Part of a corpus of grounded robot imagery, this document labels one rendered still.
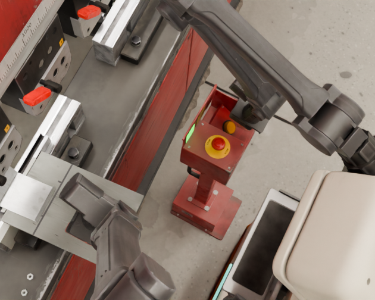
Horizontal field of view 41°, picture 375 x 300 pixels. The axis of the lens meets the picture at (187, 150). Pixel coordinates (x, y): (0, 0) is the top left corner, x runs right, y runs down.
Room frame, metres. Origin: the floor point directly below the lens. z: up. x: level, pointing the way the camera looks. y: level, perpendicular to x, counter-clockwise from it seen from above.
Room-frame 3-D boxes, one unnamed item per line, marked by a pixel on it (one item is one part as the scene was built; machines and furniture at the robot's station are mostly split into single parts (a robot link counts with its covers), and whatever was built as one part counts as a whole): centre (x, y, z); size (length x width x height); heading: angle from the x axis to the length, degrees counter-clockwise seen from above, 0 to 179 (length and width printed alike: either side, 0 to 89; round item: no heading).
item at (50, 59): (0.47, 0.33, 1.26); 0.15 x 0.09 x 0.17; 165
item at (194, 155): (0.60, -0.09, 0.75); 0.20 x 0.16 x 0.18; 159
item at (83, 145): (0.32, 0.31, 0.89); 0.30 x 0.05 x 0.03; 165
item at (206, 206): (0.60, -0.09, 0.13); 0.10 x 0.10 x 0.01; 69
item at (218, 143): (0.55, -0.08, 0.79); 0.04 x 0.04 x 0.04
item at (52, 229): (0.26, 0.23, 1.00); 0.26 x 0.18 x 0.01; 75
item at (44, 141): (0.33, 0.37, 0.99); 0.20 x 0.03 x 0.03; 165
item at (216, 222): (0.59, -0.12, 0.06); 0.25 x 0.20 x 0.12; 69
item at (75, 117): (0.35, 0.36, 0.92); 0.39 x 0.06 x 0.10; 165
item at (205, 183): (0.60, -0.09, 0.39); 0.05 x 0.05 x 0.54; 69
